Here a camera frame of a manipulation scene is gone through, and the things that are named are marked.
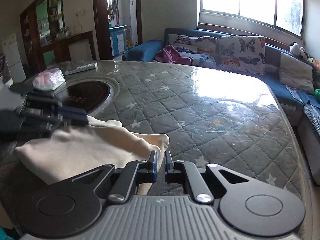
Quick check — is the cream sweatshirt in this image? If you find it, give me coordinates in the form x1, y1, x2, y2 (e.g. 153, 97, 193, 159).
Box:
15, 116, 170, 185

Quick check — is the pink white tissue pack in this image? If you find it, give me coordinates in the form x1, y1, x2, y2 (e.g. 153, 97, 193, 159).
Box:
33, 68, 65, 92

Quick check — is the black induction cooktop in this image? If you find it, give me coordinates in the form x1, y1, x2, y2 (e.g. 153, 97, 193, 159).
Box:
55, 81, 111, 113

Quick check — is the dark wooden sideboard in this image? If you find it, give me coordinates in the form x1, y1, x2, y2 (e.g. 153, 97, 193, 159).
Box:
23, 30, 97, 73

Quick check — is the grey remote control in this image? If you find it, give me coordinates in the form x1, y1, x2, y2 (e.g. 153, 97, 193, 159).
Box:
65, 62, 97, 75

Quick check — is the white refrigerator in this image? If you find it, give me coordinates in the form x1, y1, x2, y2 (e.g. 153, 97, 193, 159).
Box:
2, 34, 26, 83

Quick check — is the blue white cabinet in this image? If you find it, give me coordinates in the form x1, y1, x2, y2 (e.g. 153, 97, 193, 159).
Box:
109, 25, 127, 56

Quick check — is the magenta cloth on sofa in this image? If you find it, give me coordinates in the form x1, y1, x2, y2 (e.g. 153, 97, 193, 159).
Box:
155, 45, 191, 66

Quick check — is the left butterfly cushion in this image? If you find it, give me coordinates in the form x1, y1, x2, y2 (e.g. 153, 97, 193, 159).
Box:
167, 34, 217, 68

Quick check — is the butterfly cushion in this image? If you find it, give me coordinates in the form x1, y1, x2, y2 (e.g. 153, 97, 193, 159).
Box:
167, 34, 217, 68
217, 36, 266, 75

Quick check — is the right butterfly cushion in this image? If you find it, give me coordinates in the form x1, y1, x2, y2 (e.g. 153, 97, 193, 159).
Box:
217, 36, 266, 75

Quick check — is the blue corner sofa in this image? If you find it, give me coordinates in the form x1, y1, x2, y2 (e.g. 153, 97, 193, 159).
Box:
122, 28, 319, 184

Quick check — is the grey plain cushion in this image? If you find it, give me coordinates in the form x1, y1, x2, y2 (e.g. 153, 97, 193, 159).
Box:
279, 53, 314, 93

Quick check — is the panda plush toy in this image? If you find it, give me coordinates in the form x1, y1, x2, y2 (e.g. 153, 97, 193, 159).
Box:
290, 42, 308, 59

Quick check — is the window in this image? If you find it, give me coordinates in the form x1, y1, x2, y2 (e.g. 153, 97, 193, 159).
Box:
200, 0, 304, 37

